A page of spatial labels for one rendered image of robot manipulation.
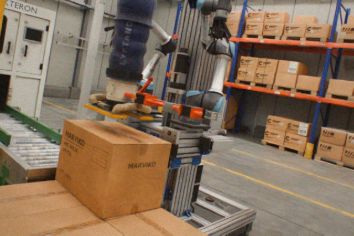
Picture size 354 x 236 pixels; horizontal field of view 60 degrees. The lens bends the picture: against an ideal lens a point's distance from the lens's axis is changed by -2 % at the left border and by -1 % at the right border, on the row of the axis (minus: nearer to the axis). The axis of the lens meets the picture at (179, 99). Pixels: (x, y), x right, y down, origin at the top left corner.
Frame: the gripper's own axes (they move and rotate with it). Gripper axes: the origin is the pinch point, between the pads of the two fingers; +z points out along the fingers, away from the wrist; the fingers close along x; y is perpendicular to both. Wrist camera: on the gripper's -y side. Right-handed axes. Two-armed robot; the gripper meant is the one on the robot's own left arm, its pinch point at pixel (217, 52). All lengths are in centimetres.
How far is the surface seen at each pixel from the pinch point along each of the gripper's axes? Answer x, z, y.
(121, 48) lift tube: -36, 9, 42
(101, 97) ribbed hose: -57, 40, 35
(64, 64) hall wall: -956, 29, -427
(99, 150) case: -25, 64, 54
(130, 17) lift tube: -33, -9, 42
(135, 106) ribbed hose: -22, 40, 36
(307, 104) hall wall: -197, 15, -808
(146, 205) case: -10, 94, 27
